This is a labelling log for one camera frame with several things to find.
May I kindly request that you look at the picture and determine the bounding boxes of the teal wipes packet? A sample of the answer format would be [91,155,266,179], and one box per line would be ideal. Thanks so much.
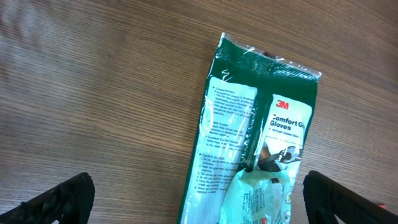
[219,170,293,224]

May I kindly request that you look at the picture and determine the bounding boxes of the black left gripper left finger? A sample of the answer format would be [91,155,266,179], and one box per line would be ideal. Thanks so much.
[1,172,95,224]

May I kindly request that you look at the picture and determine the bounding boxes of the green sponge package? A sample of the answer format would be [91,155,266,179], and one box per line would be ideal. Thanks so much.
[177,33,322,224]

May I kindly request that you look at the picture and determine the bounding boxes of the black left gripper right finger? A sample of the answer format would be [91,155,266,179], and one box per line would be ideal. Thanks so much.
[303,170,397,224]

